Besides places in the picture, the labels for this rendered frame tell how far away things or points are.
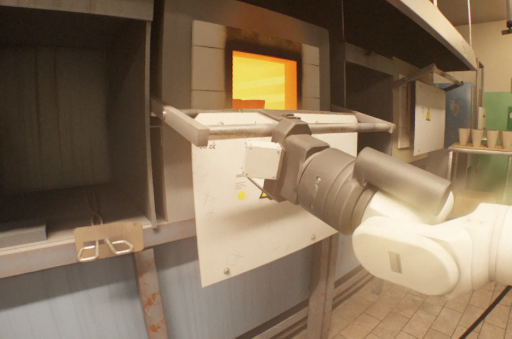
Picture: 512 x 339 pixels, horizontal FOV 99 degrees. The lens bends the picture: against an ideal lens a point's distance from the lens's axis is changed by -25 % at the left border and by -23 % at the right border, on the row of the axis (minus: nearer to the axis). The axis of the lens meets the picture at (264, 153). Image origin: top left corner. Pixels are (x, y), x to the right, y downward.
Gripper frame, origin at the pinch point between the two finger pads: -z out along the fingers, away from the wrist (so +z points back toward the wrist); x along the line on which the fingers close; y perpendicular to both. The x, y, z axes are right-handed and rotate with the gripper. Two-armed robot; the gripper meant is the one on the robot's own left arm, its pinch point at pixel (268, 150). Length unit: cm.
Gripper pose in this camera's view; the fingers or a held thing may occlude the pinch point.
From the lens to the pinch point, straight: 43.4
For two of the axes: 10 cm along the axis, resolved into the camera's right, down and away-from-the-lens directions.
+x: 1.6, -9.3, -3.2
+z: 6.2, 3.5, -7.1
